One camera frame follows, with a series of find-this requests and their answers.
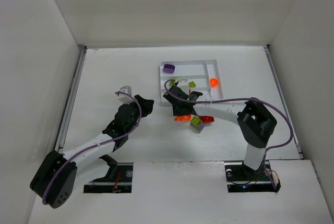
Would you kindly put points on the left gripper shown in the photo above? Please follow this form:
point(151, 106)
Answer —
point(139, 106)

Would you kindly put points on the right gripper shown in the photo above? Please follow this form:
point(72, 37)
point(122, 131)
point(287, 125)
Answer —
point(176, 95)

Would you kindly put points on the orange flower lego piece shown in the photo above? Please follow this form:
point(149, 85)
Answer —
point(183, 118)

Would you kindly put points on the green and purple lego stack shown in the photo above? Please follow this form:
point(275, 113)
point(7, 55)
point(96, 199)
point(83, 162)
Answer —
point(197, 124)

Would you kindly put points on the small lime green lego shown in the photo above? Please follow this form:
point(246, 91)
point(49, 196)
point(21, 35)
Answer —
point(192, 84)

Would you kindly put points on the purple round lego brick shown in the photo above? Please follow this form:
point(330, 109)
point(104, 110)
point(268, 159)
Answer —
point(168, 68)

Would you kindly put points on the orange round lego piece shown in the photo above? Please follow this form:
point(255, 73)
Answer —
point(213, 82)

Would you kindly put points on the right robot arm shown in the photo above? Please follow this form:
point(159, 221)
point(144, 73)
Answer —
point(255, 121)

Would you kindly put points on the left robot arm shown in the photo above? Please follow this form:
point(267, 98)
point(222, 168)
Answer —
point(59, 173)

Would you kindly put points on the large red lego block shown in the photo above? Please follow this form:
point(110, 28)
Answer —
point(206, 119)

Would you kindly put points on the white divided sorting tray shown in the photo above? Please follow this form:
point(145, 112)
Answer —
point(198, 71)

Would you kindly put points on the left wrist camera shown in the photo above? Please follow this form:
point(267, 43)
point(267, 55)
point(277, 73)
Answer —
point(125, 95)

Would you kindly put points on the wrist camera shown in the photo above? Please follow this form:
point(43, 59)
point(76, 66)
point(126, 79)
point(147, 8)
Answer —
point(183, 84)
point(125, 95)

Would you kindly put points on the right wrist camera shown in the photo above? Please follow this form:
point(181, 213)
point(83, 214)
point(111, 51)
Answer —
point(183, 84)

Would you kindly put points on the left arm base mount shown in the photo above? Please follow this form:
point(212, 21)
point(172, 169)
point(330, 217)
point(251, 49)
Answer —
point(116, 180)

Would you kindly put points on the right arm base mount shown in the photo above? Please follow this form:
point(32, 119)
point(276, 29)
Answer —
point(242, 179)

